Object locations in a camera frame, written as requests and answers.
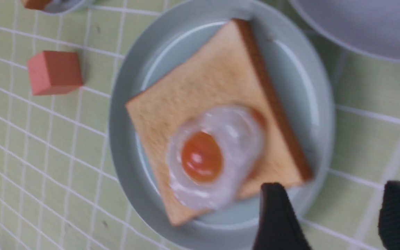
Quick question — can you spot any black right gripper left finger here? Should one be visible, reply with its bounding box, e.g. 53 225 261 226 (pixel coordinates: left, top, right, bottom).
252 183 311 250

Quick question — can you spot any green checkered tablecloth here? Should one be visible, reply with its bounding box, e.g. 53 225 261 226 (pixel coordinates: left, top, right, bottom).
0 0 400 250

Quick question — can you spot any light blue front plate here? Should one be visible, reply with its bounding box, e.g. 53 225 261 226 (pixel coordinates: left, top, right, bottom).
109 0 335 250

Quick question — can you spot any grey egg plate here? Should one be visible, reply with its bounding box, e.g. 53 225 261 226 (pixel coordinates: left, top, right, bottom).
290 0 400 63

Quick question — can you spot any grey bread plate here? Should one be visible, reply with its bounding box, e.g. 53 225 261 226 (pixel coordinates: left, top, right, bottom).
41 0 95 15

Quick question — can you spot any toast slice toy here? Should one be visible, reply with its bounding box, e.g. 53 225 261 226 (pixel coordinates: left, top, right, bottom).
20 0 52 10

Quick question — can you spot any fried egg toy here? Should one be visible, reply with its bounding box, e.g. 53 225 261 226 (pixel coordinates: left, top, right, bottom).
166 105 267 210

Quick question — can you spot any red cube block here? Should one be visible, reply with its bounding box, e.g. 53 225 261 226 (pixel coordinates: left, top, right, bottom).
26 50 84 95

